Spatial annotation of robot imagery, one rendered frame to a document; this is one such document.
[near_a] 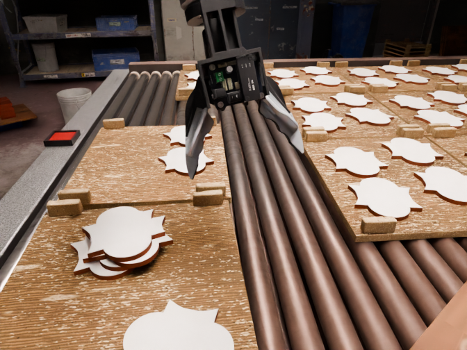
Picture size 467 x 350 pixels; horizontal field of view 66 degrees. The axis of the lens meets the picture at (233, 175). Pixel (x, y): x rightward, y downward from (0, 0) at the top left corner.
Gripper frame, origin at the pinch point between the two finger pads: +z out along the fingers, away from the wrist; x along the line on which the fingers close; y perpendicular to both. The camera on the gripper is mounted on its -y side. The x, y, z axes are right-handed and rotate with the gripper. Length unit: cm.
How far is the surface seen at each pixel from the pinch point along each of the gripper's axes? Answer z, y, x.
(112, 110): -15, -82, -34
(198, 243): 12.8, -10.7, -9.8
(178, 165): 2.7, -35.5, -12.0
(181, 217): 9.8, -18.1, -12.3
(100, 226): 5.9, -10.4, -24.4
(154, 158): 0.5, -41.7, -17.9
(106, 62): -96, -479, -113
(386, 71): -7, -113, 80
